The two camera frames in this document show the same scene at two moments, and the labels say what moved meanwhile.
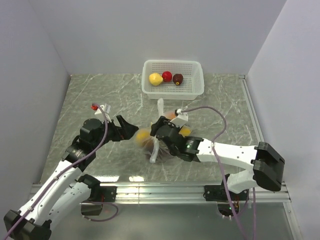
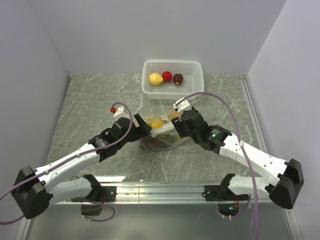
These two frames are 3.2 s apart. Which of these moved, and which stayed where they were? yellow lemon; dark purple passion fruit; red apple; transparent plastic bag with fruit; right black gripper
Moved: right black gripper; transparent plastic bag with fruit
Stayed: red apple; dark purple passion fruit; yellow lemon
